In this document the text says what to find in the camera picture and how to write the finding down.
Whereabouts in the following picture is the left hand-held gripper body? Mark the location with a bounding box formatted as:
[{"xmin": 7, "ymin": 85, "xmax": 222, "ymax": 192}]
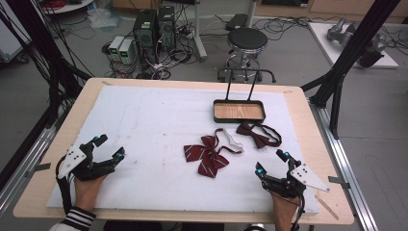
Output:
[{"xmin": 57, "ymin": 141, "xmax": 117, "ymax": 181}]

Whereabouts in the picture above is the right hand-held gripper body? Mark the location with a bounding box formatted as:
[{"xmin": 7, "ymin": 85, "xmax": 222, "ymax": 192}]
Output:
[{"xmin": 260, "ymin": 162, "xmax": 332, "ymax": 199}]

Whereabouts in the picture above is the person's right hand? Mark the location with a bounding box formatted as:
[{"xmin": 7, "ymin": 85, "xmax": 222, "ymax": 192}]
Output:
[{"xmin": 270, "ymin": 192, "xmax": 301, "ymax": 225}]

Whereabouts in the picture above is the person's left hand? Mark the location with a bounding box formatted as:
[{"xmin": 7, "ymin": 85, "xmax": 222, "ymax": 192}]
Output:
[{"xmin": 73, "ymin": 173, "xmax": 109, "ymax": 214}]

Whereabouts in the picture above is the plain dark red bow tie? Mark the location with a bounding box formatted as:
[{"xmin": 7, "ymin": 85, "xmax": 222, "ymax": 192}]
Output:
[{"xmin": 236, "ymin": 121, "xmax": 283, "ymax": 150}]

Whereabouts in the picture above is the grey metal clamp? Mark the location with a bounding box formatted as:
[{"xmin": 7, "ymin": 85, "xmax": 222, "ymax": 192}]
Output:
[
  {"xmin": 327, "ymin": 175, "xmax": 351, "ymax": 191},
  {"xmin": 24, "ymin": 162, "xmax": 52, "ymax": 178}
]

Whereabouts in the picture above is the thin wooden stick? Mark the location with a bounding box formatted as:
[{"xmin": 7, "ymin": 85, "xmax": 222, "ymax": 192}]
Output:
[{"xmin": 315, "ymin": 193, "xmax": 340, "ymax": 221}]

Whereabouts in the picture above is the white foam mat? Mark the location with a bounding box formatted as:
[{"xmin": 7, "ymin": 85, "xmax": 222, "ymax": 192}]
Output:
[{"xmin": 45, "ymin": 84, "xmax": 320, "ymax": 216}]

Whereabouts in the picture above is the striped dark red bow tie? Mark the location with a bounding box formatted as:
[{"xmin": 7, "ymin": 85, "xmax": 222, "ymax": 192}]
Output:
[{"xmin": 183, "ymin": 127, "xmax": 244, "ymax": 179}]

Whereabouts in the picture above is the black hanger stand wooden tray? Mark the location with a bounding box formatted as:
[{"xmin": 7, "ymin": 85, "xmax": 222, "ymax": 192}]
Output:
[{"xmin": 213, "ymin": 67, "xmax": 277, "ymax": 124}]

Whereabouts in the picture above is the white power supply unit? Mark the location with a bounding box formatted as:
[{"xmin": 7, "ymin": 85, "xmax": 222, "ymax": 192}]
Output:
[
  {"xmin": 118, "ymin": 38, "xmax": 138, "ymax": 65},
  {"xmin": 108, "ymin": 35, "xmax": 125, "ymax": 62}
]

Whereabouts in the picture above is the black computer tower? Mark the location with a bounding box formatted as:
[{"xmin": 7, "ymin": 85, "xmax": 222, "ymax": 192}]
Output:
[
  {"xmin": 132, "ymin": 9, "xmax": 159, "ymax": 64},
  {"xmin": 157, "ymin": 5, "xmax": 177, "ymax": 52}
]

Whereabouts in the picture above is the white floor board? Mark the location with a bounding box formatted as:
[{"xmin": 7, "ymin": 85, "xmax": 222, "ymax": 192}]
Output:
[{"xmin": 307, "ymin": 20, "xmax": 400, "ymax": 69}]

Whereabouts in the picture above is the black round stool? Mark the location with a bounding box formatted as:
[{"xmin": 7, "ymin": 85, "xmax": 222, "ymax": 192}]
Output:
[{"xmin": 217, "ymin": 26, "xmax": 277, "ymax": 84}]

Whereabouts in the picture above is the clear plastic bag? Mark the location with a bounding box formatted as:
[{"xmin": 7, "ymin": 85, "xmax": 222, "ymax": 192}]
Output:
[{"xmin": 87, "ymin": 7, "xmax": 124, "ymax": 31}]

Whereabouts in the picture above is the grey equipment case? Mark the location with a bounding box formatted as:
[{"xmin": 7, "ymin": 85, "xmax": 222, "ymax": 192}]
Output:
[{"xmin": 0, "ymin": 17, "xmax": 32, "ymax": 64}]

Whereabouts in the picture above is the round white table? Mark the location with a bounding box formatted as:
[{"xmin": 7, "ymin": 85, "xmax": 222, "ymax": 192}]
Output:
[{"xmin": 38, "ymin": 0, "xmax": 96, "ymax": 15}]

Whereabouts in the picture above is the flat black box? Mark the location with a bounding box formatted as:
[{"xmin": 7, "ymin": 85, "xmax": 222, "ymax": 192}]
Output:
[{"xmin": 224, "ymin": 13, "xmax": 250, "ymax": 32}]

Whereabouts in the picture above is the grey table leg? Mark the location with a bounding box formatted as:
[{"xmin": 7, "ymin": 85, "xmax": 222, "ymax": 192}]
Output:
[{"xmin": 191, "ymin": 0, "xmax": 209, "ymax": 63}]

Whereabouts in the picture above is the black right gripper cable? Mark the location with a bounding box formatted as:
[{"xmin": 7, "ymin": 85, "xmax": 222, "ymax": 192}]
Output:
[{"xmin": 290, "ymin": 193, "xmax": 306, "ymax": 231}]

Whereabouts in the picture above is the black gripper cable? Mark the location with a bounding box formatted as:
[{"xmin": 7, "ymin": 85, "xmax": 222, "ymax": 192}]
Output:
[
  {"xmin": 290, "ymin": 193, "xmax": 306, "ymax": 231},
  {"xmin": 55, "ymin": 154, "xmax": 74, "ymax": 216}
]

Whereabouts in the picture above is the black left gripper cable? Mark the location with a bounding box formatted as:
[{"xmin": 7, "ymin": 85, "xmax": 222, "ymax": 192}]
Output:
[{"xmin": 55, "ymin": 154, "xmax": 74, "ymax": 216}]

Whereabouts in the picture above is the aluminium rail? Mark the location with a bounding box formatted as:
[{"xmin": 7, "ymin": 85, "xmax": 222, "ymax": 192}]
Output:
[
  {"xmin": 308, "ymin": 99, "xmax": 379, "ymax": 231},
  {"xmin": 0, "ymin": 123, "xmax": 61, "ymax": 215}
]

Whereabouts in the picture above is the tangle of floor cables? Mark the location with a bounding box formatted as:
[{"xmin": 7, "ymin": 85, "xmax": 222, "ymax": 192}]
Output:
[{"xmin": 101, "ymin": 6, "xmax": 206, "ymax": 81}]

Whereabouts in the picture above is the black metal frame post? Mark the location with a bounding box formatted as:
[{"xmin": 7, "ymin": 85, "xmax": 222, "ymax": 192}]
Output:
[
  {"xmin": 300, "ymin": 0, "xmax": 402, "ymax": 141},
  {"xmin": 0, "ymin": 0, "xmax": 94, "ymax": 129}
]

